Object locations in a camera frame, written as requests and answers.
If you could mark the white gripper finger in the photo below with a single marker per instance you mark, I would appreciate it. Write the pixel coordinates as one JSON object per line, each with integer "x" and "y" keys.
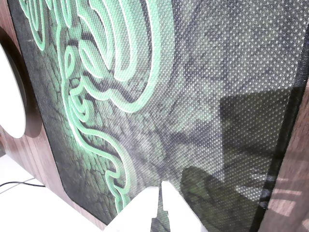
{"x": 181, "y": 215}
{"x": 135, "y": 215}

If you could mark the black green snake mouse mat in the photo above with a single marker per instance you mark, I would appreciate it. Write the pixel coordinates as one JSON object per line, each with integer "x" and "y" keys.
{"x": 217, "y": 72}

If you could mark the white round plate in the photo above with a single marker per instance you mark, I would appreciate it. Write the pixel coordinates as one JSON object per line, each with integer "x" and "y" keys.
{"x": 9, "y": 96}

